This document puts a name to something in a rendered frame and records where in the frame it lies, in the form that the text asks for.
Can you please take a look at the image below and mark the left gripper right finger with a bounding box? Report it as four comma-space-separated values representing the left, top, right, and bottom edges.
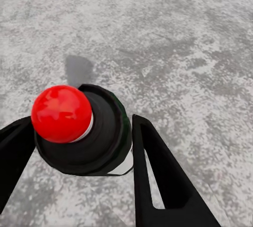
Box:
131, 114, 221, 227

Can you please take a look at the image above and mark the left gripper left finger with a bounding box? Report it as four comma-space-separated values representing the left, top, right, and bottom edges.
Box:
0, 115, 36, 215

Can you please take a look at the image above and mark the insectifuge atomizer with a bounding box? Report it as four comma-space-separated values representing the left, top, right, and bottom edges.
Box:
31, 54, 133, 176

